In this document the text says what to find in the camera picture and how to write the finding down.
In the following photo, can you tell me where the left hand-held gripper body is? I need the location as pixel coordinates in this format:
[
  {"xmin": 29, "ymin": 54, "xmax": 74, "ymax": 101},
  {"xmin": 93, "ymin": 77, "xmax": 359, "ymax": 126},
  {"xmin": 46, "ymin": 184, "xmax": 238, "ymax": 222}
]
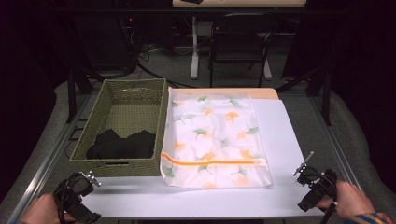
[{"xmin": 54, "ymin": 171, "xmax": 102, "ymax": 223}]

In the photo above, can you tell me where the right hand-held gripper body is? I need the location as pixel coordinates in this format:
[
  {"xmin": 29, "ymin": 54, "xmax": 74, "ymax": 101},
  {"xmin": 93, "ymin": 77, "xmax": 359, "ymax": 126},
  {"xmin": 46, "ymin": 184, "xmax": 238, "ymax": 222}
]
[{"xmin": 292, "ymin": 151, "xmax": 339, "ymax": 203}]

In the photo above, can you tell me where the green woven basket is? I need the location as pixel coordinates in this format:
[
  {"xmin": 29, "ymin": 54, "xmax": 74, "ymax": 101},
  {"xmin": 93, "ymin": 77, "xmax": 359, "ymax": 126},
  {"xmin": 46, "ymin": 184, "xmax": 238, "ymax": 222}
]
[{"xmin": 68, "ymin": 77, "xmax": 170, "ymax": 177}]

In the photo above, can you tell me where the black cloth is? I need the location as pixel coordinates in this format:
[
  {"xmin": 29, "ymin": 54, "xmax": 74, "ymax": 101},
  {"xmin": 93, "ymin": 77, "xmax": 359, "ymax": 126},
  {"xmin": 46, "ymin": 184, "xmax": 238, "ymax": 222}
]
[{"xmin": 86, "ymin": 129, "xmax": 157, "ymax": 160}]

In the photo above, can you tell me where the white leaf-print laundry bag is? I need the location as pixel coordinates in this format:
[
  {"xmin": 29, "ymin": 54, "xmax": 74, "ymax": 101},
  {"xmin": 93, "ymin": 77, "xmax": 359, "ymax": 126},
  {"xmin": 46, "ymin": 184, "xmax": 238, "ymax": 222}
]
[{"xmin": 160, "ymin": 92, "xmax": 274, "ymax": 189}]

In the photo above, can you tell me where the person's right hand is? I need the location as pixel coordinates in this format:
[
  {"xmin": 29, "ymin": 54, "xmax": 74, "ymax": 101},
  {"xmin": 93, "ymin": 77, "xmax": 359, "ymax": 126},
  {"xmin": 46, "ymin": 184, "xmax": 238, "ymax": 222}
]
[{"xmin": 317, "ymin": 180, "xmax": 376, "ymax": 220}]

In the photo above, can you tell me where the person's left hand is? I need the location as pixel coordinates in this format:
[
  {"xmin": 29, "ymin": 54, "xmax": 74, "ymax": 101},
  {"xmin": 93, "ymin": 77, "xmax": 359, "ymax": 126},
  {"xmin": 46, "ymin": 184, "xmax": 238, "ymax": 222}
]
[{"xmin": 18, "ymin": 192, "xmax": 76, "ymax": 224}]

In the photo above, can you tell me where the black metal stand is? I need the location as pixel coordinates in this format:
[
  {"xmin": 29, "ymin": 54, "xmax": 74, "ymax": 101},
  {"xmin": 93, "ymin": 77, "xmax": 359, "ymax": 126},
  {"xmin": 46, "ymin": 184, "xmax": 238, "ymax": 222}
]
[
  {"xmin": 275, "ymin": 66, "xmax": 332, "ymax": 127},
  {"xmin": 66, "ymin": 68, "xmax": 94, "ymax": 124}
]

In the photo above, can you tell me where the white board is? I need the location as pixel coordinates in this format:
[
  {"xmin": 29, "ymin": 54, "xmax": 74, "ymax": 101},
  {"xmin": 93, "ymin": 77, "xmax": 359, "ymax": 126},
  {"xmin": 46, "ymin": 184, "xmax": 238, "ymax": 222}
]
[{"xmin": 79, "ymin": 98, "xmax": 325, "ymax": 220}]

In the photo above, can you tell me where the wooden desk with white legs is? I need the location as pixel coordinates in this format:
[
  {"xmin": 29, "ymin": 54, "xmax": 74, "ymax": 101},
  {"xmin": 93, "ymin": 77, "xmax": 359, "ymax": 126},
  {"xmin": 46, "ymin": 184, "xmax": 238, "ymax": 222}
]
[{"xmin": 172, "ymin": 0, "xmax": 307, "ymax": 80}]

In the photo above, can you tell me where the black device with red light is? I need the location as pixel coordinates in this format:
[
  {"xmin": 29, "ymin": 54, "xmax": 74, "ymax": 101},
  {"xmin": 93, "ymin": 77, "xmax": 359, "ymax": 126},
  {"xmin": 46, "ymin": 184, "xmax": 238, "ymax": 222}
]
[{"xmin": 122, "ymin": 15, "xmax": 138, "ymax": 32}]

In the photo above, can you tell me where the left hand-held gripper cable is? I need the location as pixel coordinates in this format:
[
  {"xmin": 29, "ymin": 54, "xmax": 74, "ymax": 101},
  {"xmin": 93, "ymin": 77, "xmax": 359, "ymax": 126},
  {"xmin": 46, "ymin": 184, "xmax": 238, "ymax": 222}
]
[{"xmin": 58, "ymin": 183, "xmax": 70, "ymax": 223}]

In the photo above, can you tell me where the hand-held gripper cable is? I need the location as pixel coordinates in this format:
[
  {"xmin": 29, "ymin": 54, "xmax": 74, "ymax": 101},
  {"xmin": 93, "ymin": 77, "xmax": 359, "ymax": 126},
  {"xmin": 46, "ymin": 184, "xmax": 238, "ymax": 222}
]
[
  {"xmin": 58, "ymin": 183, "xmax": 70, "ymax": 223},
  {"xmin": 320, "ymin": 202, "xmax": 339, "ymax": 224}
]

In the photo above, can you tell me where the right hand-held gripper cable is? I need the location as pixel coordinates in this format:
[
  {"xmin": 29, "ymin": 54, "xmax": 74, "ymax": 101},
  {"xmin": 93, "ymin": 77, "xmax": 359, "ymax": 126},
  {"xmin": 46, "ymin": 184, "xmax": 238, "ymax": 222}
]
[{"xmin": 320, "ymin": 202, "xmax": 339, "ymax": 224}]

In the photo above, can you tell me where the aluminium rail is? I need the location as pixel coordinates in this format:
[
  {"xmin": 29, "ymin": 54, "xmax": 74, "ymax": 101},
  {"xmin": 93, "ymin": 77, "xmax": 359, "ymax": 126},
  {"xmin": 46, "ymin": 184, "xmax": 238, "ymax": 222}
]
[
  {"xmin": 6, "ymin": 92, "xmax": 94, "ymax": 224},
  {"xmin": 309, "ymin": 92, "xmax": 379, "ymax": 224}
]

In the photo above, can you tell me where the thin black cable loop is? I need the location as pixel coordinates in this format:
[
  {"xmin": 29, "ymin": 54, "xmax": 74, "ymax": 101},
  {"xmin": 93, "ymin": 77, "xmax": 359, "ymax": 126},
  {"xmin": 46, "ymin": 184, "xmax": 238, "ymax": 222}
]
[{"xmin": 64, "ymin": 138, "xmax": 82, "ymax": 158}]

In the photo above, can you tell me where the black floor cable bundle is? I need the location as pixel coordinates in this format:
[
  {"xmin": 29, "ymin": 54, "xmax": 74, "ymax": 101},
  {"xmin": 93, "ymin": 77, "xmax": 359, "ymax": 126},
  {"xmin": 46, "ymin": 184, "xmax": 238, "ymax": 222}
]
[{"xmin": 118, "ymin": 15, "xmax": 194, "ymax": 90}]

